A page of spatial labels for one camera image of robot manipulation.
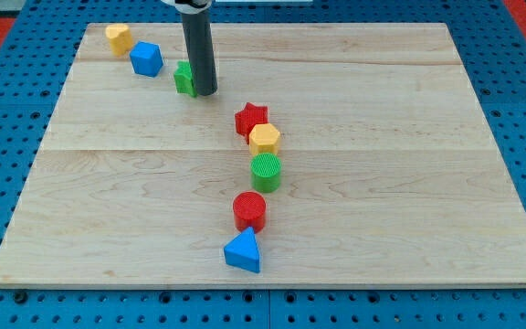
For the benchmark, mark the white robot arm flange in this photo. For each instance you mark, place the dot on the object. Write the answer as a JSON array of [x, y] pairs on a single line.
[[189, 7]]

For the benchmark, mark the yellow hexagon block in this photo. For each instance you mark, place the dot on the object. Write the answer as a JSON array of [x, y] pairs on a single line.
[[264, 138]]

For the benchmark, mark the red star block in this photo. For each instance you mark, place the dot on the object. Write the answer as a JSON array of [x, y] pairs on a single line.
[[249, 117]]

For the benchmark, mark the green star block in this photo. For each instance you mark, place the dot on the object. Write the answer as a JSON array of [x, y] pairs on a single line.
[[183, 79]]

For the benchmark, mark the green cylinder block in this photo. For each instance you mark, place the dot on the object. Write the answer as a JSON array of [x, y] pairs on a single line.
[[265, 172]]

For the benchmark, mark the red cylinder block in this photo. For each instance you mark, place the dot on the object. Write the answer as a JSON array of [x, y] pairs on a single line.
[[249, 210]]

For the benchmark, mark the light wooden board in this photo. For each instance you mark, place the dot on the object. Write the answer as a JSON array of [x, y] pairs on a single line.
[[390, 174]]

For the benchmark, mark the blue triangle block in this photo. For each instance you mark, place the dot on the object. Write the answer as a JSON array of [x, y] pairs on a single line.
[[242, 251]]

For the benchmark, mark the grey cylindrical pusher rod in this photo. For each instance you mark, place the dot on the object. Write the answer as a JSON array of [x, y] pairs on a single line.
[[200, 51]]

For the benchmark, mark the blue cube block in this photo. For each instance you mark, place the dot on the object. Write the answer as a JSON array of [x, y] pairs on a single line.
[[146, 59]]

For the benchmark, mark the yellow heart block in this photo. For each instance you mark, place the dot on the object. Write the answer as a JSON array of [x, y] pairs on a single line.
[[120, 38]]

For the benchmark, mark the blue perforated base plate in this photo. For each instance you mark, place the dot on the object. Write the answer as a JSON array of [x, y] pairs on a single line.
[[34, 62]]

